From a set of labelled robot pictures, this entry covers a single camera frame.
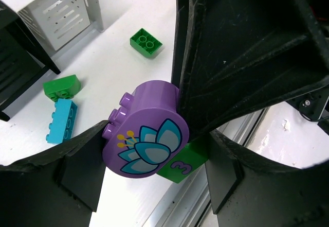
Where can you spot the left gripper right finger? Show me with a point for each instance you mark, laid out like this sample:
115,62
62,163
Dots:
247,189

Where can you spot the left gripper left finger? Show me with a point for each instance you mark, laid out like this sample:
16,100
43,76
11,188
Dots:
60,186

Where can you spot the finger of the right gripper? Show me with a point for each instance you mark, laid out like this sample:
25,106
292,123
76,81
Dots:
235,57

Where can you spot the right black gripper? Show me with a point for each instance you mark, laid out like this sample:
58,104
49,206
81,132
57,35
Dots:
313,106

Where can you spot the small green lego brick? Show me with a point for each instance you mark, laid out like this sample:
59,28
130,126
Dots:
189,159

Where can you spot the purple round flower lego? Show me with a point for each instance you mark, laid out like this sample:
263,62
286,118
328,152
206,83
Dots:
145,132

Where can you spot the teal long lego brick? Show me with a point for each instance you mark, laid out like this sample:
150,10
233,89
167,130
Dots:
63,120

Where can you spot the dark green printed lego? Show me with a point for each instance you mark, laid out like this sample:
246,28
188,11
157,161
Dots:
145,43

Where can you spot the green curved lego brick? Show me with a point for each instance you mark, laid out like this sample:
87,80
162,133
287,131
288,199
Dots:
62,88

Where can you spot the black slotted container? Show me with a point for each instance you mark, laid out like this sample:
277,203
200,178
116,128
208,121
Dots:
23,59

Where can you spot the white slotted container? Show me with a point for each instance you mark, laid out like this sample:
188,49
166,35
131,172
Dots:
56,22

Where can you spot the aluminium frame rail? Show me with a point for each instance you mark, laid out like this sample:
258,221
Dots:
186,203

